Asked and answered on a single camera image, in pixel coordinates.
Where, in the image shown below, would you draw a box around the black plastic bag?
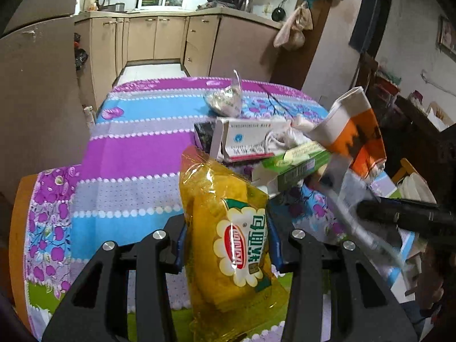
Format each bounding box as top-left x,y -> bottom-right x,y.
74,32 -> 89,72

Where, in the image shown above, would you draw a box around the beige kitchen cabinets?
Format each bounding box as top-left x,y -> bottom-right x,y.
74,10 -> 284,111

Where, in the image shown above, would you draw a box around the hanging plastic bags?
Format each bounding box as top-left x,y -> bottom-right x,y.
274,2 -> 314,50

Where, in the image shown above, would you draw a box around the white knotted plastic bag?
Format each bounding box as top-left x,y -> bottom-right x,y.
265,117 -> 314,148

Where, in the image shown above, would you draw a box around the clear plastic wrapper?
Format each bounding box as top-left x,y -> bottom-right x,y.
319,157 -> 407,268

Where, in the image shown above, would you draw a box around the dark blue wall hanging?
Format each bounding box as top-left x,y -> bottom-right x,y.
349,0 -> 392,58

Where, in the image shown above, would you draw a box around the yellow bread packet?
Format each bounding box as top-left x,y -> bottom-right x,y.
179,145 -> 290,341

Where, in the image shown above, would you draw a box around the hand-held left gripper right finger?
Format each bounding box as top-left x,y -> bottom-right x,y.
265,208 -> 418,342

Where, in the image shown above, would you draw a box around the dark wooden sideboard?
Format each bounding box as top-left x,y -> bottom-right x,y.
378,75 -> 456,172

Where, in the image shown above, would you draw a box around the white medicine box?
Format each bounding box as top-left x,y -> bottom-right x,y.
210,117 -> 296,162

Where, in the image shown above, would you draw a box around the orange and white paper bag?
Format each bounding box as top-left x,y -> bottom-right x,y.
307,87 -> 387,179

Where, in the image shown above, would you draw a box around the framed wall picture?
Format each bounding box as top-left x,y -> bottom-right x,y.
436,16 -> 456,58

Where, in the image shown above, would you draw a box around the clear plastic bag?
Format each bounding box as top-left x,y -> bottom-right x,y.
204,69 -> 245,116

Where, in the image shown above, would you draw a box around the dark snack packet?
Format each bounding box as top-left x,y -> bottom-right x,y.
194,121 -> 218,154

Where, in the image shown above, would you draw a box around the wooden table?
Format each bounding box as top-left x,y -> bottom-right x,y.
9,174 -> 43,339

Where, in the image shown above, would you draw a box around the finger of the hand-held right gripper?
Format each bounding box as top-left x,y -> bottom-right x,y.
356,199 -> 456,234

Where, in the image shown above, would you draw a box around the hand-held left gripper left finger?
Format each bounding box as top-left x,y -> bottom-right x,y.
42,215 -> 188,342

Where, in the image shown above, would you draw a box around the green cardboard box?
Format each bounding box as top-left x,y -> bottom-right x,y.
251,141 -> 333,195

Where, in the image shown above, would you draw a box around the dark wooden chair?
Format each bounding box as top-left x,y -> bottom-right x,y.
356,52 -> 380,93

